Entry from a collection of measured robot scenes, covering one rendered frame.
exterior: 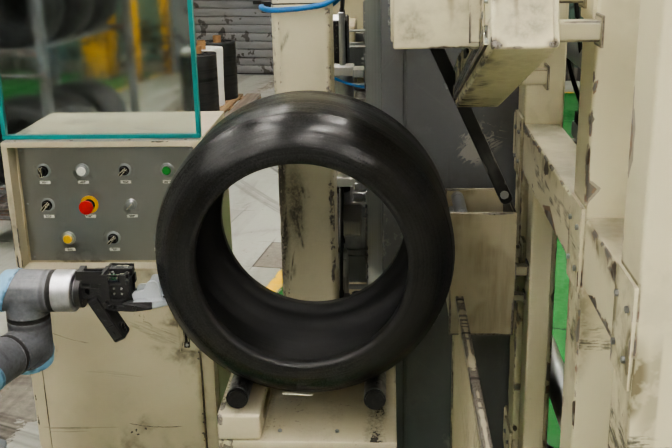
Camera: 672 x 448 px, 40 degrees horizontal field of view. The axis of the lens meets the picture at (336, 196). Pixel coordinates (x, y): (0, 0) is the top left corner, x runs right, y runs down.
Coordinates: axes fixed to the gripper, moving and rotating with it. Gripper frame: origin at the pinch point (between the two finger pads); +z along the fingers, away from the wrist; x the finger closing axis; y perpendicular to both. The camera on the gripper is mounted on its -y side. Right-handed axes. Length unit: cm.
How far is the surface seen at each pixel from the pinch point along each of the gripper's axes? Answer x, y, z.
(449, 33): -36, 60, 54
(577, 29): -37, 61, 73
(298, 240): 25.4, 4.8, 24.3
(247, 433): -11.7, -24.0, 16.8
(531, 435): 20, -42, 80
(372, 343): -12.9, -2.5, 42.4
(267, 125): -9.7, 40.2, 22.6
